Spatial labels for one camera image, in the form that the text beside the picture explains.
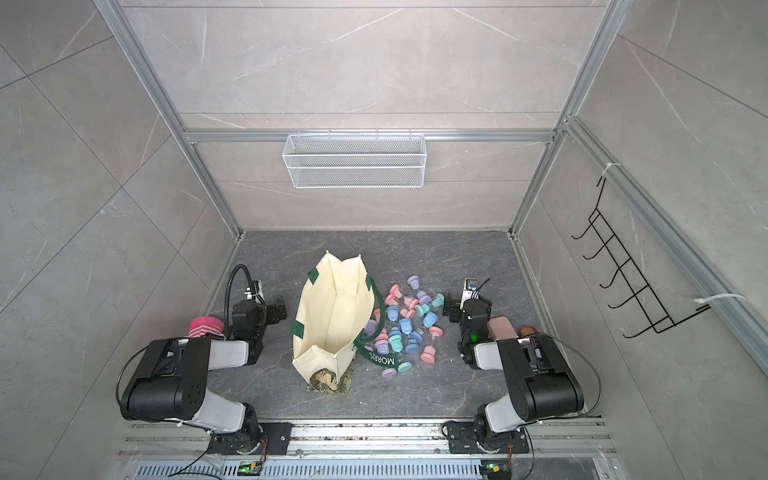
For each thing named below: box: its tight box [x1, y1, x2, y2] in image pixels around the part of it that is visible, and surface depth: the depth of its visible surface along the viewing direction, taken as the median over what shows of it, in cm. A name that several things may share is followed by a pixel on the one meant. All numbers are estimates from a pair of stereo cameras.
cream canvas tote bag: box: [291, 251, 398, 395], surface depth 84 cm
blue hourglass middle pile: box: [399, 318, 413, 335], surface depth 93 cm
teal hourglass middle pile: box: [388, 334, 403, 353], surface depth 89 cm
